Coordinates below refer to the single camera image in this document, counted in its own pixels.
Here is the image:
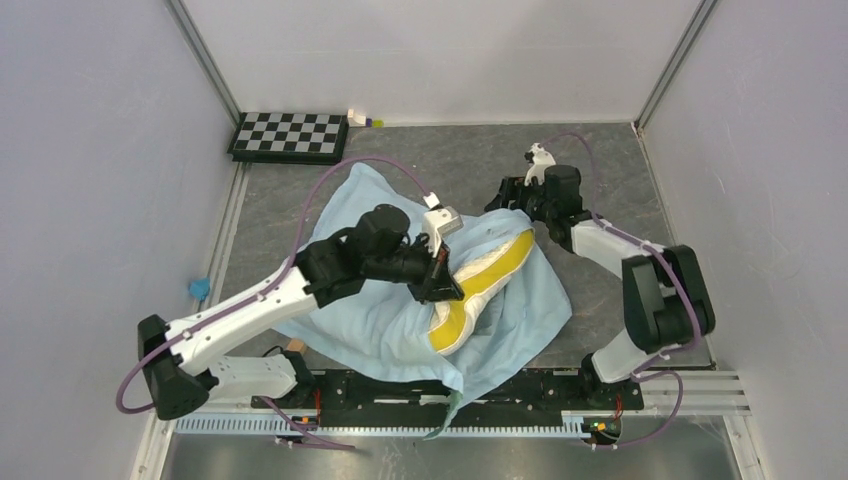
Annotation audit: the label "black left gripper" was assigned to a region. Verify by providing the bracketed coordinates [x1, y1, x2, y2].
[364, 231, 463, 303]

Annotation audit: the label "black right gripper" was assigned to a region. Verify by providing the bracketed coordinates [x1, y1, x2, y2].
[484, 175, 556, 224]

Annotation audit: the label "cream and yellow pillow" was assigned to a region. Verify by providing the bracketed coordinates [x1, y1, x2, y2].
[427, 229, 535, 356]

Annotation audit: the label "light blue pillowcase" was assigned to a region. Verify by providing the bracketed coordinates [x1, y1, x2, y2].
[272, 161, 574, 441]

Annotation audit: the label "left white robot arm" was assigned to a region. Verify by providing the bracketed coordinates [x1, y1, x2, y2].
[137, 204, 464, 420]

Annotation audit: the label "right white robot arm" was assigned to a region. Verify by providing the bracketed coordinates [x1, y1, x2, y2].
[486, 165, 716, 408]

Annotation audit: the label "small wooden cube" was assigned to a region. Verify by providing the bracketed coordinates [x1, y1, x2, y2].
[286, 338, 308, 354]

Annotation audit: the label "small white purple toy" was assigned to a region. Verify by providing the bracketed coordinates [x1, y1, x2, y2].
[347, 108, 384, 128]

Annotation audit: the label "black white checkerboard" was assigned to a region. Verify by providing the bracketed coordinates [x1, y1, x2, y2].
[227, 112, 349, 166]

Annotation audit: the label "blue plastic clip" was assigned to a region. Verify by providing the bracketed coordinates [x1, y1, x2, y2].
[188, 277, 211, 303]

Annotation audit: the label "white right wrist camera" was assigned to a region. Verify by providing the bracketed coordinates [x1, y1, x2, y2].
[524, 143, 557, 186]

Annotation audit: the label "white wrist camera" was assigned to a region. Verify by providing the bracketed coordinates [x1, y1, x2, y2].
[524, 143, 557, 186]
[422, 192, 463, 258]

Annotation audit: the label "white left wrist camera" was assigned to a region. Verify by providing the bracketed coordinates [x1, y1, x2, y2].
[422, 192, 463, 258]

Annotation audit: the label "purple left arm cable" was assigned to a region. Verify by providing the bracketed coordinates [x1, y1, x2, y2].
[115, 155, 439, 453]

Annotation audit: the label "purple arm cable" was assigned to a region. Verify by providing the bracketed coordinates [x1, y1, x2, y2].
[537, 130, 705, 449]
[115, 155, 439, 453]

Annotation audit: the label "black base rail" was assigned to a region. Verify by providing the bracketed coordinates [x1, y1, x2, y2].
[274, 368, 644, 428]

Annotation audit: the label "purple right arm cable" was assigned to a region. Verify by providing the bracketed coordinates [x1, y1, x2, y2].
[537, 130, 705, 449]

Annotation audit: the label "white toothed cable tray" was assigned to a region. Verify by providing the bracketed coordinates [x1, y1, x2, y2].
[173, 411, 624, 440]

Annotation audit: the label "aluminium frame rails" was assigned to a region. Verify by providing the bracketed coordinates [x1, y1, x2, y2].
[637, 370, 751, 417]

